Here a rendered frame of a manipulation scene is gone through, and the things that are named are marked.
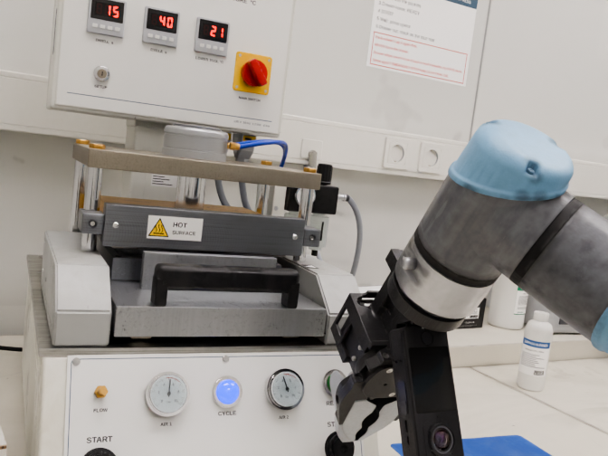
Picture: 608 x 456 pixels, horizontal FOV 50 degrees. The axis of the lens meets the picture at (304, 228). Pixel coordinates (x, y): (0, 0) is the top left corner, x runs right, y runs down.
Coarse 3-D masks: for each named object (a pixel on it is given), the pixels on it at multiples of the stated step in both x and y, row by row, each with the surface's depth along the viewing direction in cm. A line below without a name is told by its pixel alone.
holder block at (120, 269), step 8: (104, 248) 78; (112, 248) 77; (104, 256) 77; (112, 256) 72; (120, 256) 72; (128, 256) 73; (136, 256) 74; (112, 264) 72; (120, 264) 72; (128, 264) 72; (136, 264) 73; (112, 272) 72; (120, 272) 72; (128, 272) 72; (136, 272) 73
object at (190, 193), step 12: (180, 180) 81; (192, 180) 80; (204, 180) 82; (180, 192) 81; (192, 192) 81; (204, 192) 82; (144, 204) 81; (156, 204) 83; (168, 204) 85; (180, 204) 81; (192, 204) 81; (204, 204) 91; (216, 252) 76; (228, 252) 77
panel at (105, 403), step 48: (96, 384) 60; (144, 384) 62; (192, 384) 64; (240, 384) 65; (96, 432) 59; (144, 432) 61; (192, 432) 62; (240, 432) 64; (288, 432) 66; (336, 432) 68
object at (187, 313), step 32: (160, 256) 69; (192, 256) 71; (224, 256) 72; (256, 256) 74; (128, 288) 69; (128, 320) 62; (160, 320) 63; (192, 320) 64; (224, 320) 66; (256, 320) 67; (288, 320) 69; (320, 320) 70
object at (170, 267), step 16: (160, 272) 62; (176, 272) 63; (192, 272) 64; (208, 272) 64; (224, 272) 65; (240, 272) 66; (256, 272) 66; (272, 272) 67; (288, 272) 68; (160, 288) 63; (176, 288) 63; (192, 288) 64; (208, 288) 65; (224, 288) 65; (240, 288) 66; (256, 288) 67; (272, 288) 67; (288, 288) 68; (160, 304) 63; (288, 304) 68
